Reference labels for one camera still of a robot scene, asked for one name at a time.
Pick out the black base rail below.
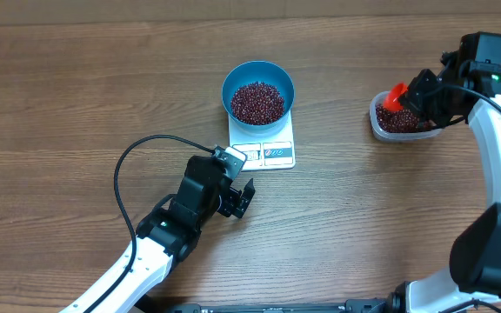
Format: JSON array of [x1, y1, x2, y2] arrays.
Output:
[[137, 284, 467, 313]]

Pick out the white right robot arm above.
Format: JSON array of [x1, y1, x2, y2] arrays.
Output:
[[383, 31, 501, 312]]

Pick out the teal plastic bowl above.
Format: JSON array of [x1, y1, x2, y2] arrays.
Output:
[[221, 60, 296, 132]]

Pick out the brown cardboard backdrop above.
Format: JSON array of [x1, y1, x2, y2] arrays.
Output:
[[0, 0, 501, 26]]

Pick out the red azuki beans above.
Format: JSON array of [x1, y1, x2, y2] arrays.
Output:
[[230, 81, 284, 125]]

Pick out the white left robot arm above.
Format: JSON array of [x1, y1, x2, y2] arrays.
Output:
[[64, 181, 255, 313]]

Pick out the white digital kitchen scale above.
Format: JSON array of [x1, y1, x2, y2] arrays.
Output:
[[228, 111, 296, 171]]

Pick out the clear plastic container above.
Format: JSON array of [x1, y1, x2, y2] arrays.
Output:
[[368, 90, 445, 143]]

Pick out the red measuring scoop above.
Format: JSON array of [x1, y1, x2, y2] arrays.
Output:
[[383, 83, 408, 112]]

